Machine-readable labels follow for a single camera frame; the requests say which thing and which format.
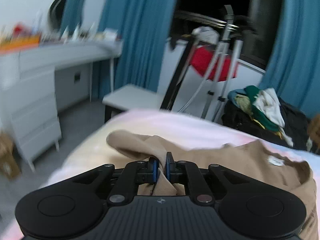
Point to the white dressing table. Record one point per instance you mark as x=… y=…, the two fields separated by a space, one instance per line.
x=28 y=102

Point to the white bedside bench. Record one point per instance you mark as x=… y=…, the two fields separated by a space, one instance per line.
x=130 y=97

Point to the right blue curtain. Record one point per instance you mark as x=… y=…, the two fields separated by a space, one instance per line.
x=293 y=68

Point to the wavy frame vanity mirror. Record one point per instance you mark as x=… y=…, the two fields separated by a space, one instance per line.
x=64 y=14

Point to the tan t-shirt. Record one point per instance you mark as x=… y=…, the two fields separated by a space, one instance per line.
x=252 y=160

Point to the folded ironing board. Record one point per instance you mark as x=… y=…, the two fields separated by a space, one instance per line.
x=179 y=74

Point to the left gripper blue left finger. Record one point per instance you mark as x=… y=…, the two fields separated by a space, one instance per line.
x=125 y=181

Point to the pile of mixed clothes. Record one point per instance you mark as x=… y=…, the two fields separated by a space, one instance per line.
x=263 y=114

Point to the orange tray on dresser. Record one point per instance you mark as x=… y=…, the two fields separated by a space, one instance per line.
x=21 y=43

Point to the blue curtain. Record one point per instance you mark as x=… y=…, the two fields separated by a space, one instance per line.
x=143 y=26
x=293 y=68

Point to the pastel tie-dye bed sheet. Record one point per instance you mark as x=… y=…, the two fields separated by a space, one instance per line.
x=158 y=175

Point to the left blue curtain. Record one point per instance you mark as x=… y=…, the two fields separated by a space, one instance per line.
x=143 y=26

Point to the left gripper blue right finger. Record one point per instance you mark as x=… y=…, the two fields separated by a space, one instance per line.
x=191 y=177

